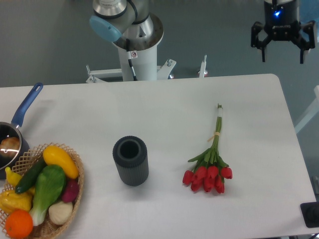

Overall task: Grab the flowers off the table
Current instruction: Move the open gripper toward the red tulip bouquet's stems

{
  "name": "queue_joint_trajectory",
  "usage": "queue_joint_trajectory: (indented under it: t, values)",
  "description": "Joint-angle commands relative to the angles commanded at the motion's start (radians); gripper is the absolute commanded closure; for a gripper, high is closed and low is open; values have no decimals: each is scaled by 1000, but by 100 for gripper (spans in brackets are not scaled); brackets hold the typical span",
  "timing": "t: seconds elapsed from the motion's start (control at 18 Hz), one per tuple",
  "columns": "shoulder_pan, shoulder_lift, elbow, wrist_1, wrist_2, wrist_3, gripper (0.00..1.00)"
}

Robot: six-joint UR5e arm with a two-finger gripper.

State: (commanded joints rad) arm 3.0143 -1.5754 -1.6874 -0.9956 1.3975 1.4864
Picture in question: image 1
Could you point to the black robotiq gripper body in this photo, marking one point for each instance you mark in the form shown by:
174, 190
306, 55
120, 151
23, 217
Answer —
282, 19

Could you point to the red tulip bouquet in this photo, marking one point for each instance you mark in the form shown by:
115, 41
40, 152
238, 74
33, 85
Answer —
210, 170

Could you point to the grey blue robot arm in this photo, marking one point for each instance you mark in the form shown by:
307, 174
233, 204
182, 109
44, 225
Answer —
112, 18

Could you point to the dark grey ribbed vase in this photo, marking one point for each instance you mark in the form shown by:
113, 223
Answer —
130, 155

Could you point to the black device at edge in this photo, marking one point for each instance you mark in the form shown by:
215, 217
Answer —
310, 212

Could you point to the yellow squash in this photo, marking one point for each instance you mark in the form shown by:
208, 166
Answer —
54, 155

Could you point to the purple red radish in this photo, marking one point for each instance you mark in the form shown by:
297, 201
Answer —
71, 191

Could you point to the woven wicker basket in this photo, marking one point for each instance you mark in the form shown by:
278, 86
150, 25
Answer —
49, 230

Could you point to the green bok choy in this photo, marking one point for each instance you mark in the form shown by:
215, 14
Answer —
48, 188

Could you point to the white garlic bulb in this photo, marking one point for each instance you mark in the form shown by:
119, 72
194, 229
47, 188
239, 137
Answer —
60, 212

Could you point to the browned bread roll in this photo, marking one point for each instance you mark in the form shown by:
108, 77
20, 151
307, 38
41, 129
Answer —
9, 147

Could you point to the dark green cucumber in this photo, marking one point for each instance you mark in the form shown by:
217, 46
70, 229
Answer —
30, 177

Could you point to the orange fruit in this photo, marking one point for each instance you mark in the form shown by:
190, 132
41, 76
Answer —
19, 224

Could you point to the white frame right edge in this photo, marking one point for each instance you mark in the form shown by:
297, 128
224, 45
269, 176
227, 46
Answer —
309, 112

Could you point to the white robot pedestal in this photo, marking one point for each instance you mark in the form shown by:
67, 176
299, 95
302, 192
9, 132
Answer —
135, 66

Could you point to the blue handled saucepan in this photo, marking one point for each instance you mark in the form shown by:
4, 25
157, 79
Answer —
12, 129

